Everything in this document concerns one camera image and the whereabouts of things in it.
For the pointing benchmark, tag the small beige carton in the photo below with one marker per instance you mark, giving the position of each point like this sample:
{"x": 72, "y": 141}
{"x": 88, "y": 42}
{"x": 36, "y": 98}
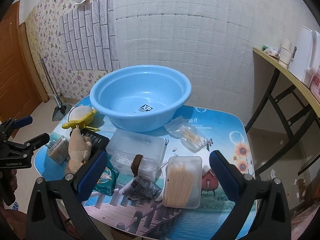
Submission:
{"x": 58, "y": 151}

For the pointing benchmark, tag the person's left hand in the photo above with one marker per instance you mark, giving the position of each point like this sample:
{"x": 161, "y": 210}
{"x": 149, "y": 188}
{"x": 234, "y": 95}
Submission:
{"x": 14, "y": 180}

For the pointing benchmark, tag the white paper cup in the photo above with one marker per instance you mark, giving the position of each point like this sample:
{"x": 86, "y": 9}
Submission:
{"x": 285, "y": 57}

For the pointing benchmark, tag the yellow side table black legs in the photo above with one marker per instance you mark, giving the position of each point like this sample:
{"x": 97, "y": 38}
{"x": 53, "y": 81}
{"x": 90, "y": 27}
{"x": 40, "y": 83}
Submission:
{"x": 297, "y": 88}

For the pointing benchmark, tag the beige cup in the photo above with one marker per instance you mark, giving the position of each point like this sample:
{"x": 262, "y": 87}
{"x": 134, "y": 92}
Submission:
{"x": 287, "y": 43}

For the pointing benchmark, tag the pink cloth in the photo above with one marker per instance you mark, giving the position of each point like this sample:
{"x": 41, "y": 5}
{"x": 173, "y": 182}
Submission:
{"x": 301, "y": 222}

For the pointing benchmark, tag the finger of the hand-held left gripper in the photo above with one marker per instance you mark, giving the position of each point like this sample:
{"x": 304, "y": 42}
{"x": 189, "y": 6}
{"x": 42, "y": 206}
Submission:
{"x": 23, "y": 121}
{"x": 40, "y": 140}

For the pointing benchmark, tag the zip bag of cotton swabs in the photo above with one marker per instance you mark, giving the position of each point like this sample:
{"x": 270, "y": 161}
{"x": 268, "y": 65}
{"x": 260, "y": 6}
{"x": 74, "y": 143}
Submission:
{"x": 190, "y": 136}

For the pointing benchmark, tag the white electric kettle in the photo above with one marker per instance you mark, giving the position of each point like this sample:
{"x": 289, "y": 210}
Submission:
{"x": 302, "y": 57}

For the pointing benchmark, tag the clear box of cotton swabs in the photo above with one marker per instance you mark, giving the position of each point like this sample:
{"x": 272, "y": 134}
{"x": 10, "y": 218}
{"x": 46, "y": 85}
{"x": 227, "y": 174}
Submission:
{"x": 182, "y": 182}

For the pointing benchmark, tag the wooden door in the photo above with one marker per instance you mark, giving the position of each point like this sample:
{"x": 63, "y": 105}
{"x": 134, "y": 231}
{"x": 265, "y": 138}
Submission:
{"x": 15, "y": 67}

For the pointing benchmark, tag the beige plush toy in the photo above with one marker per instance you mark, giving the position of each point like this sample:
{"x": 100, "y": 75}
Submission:
{"x": 76, "y": 150}

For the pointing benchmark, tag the glass jar with cork lid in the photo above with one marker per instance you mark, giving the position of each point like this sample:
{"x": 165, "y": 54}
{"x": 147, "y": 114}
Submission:
{"x": 147, "y": 166}

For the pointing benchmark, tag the printed paper wrapper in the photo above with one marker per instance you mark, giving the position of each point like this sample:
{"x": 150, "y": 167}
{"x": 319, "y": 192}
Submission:
{"x": 141, "y": 188}

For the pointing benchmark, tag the crumpled white wrapper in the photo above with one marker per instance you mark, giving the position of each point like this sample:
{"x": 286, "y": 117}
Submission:
{"x": 272, "y": 51}

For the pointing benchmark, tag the blue plastic basin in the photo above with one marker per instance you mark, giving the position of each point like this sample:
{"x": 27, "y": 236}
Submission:
{"x": 125, "y": 92}

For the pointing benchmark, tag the translucent plastic box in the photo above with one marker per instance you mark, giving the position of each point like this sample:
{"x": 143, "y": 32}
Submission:
{"x": 135, "y": 145}

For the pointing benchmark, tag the green packet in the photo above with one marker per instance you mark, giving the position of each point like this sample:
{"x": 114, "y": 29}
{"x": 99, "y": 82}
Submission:
{"x": 108, "y": 178}

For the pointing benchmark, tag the black power bank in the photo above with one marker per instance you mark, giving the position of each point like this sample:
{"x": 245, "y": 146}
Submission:
{"x": 98, "y": 141}

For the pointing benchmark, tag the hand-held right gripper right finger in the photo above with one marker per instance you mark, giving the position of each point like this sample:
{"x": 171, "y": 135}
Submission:
{"x": 223, "y": 175}

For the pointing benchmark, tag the white plastic piece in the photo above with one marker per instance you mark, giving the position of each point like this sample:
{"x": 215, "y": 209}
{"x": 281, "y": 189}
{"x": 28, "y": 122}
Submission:
{"x": 161, "y": 182}

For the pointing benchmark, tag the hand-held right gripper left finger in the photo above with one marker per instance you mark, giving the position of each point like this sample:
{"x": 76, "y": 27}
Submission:
{"x": 93, "y": 172}

